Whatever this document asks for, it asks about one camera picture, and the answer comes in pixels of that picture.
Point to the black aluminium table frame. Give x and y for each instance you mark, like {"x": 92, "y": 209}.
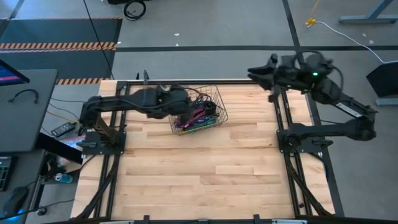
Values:
{"x": 236, "y": 82}

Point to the dark keyboard desk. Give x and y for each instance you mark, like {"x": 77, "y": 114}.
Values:
{"x": 28, "y": 174}

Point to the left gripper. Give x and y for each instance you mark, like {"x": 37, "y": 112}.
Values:
{"x": 174, "y": 102}

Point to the grey metal desk foot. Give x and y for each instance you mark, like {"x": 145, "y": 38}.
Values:
{"x": 387, "y": 102}
{"x": 367, "y": 19}

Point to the computer monitor with lit screen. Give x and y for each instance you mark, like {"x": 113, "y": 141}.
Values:
{"x": 9, "y": 76}

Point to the black angular box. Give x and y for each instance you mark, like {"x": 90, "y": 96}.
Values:
{"x": 385, "y": 79}

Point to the backlit black keyboard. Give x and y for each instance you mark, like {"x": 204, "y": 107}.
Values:
{"x": 3, "y": 172}

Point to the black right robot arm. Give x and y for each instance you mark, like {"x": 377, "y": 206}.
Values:
{"x": 329, "y": 90}

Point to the blue drink can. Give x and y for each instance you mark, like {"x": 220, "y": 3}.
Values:
{"x": 63, "y": 178}

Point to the black hazard-striped floor mat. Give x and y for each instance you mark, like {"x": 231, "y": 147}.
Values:
{"x": 62, "y": 31}

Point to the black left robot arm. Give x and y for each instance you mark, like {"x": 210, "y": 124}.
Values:
{"x": 124, "y": 102}

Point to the black computer mouse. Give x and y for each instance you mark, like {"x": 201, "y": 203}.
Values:
{"x": 14, "y": 200}

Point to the black power adapter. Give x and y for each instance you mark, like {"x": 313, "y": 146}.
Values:
{"x": 63, "y": 129}

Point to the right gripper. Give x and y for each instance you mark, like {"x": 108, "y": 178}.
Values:
{"x": 290, "y": 74}

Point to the dark grey desk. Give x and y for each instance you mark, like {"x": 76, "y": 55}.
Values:
{"x": 28, "y": 124}

